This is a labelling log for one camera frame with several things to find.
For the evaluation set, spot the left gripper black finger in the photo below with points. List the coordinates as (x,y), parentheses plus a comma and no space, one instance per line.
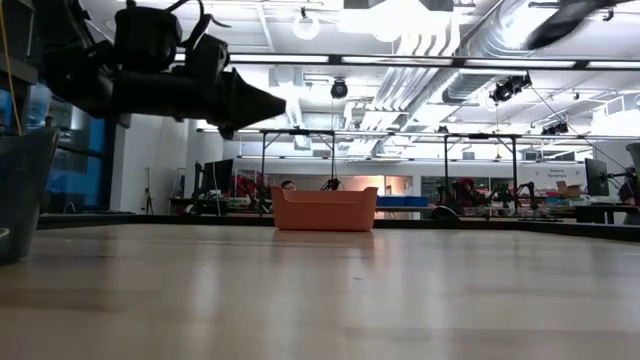
(255,102)

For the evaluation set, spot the black overhead crossbeam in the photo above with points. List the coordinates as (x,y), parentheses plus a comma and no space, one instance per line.
(335,59)

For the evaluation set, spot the black computer monitor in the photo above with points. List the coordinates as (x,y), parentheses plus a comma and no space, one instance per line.
(595,177)
(217,177)

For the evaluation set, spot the orange plastic bin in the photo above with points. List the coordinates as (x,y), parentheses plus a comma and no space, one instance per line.
(325,210)

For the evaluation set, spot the black ceiling spotlight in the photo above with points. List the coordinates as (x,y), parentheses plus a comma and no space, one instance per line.
(510,89)

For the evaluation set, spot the black overhead camera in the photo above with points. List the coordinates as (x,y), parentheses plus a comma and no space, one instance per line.
(339,89)

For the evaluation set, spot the blue storage bins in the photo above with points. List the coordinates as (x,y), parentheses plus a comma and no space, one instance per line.
(400,201)

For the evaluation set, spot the white round ceiling lamp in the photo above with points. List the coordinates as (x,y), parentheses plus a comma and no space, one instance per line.
(306,26)

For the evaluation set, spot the brown cardboard box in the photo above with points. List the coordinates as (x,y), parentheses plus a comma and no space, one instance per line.
(570,190)

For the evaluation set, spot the black metal table frame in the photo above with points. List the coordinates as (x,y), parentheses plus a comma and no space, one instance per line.
(235,220)

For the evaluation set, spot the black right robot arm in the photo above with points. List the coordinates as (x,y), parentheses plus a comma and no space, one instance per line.
(565,20)

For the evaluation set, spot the black background robot arm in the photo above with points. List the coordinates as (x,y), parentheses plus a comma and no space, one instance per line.
(532,195)

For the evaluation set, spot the dark grey plastic bin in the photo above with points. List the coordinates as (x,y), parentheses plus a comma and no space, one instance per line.
(25,200)

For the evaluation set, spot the person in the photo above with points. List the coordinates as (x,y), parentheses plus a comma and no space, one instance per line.
(631,195)
(466,192)
(288,185)

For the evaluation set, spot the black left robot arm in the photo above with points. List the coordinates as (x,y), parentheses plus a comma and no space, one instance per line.
(75,75)

